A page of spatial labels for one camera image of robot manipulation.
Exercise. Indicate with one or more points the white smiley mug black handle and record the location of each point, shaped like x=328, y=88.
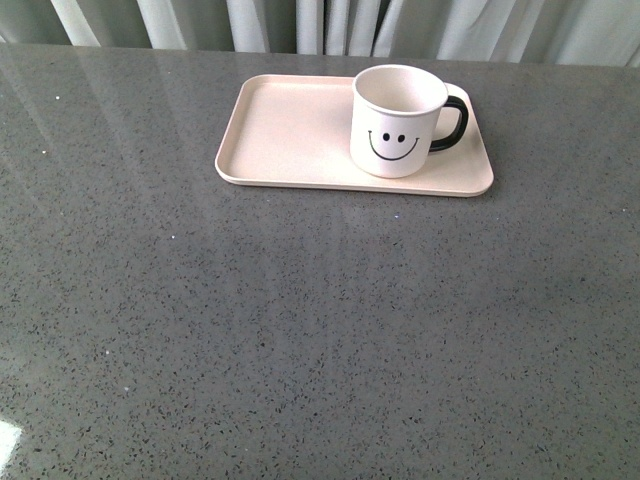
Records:
x=400, y=115

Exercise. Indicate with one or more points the cream rectangular tray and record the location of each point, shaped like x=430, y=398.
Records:
x=293, y=131

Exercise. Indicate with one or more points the grey pleated curtain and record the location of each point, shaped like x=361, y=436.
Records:
x=598, y=33

